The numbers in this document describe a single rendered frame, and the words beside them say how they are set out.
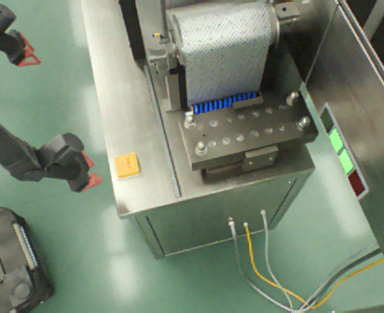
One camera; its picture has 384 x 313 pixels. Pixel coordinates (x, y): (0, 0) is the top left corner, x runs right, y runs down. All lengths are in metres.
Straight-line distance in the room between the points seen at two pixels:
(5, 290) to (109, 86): 1.08
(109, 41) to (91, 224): 1.06
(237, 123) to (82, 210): 1.29
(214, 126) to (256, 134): 0.13
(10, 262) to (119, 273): 0.53
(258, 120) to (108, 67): 0.63
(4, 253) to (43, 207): 0.39
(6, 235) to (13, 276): 0.22
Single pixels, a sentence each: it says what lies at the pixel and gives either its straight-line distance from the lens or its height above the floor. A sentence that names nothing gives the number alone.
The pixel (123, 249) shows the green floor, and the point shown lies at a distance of 2.14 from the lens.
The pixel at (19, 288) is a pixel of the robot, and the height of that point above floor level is 0.32.
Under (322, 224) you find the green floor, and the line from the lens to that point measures 2.23.
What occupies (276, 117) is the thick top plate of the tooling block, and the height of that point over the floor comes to 1.03.
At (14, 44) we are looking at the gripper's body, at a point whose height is 1.15.
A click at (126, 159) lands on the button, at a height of 0.92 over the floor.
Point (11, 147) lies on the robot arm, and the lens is 0.86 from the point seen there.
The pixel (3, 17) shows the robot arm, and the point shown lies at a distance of 1.28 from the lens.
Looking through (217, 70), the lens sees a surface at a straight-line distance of 1.11.
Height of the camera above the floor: 2.06
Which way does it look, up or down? 65 degrees down
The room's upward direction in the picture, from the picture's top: 3 degrees counter-clockwise
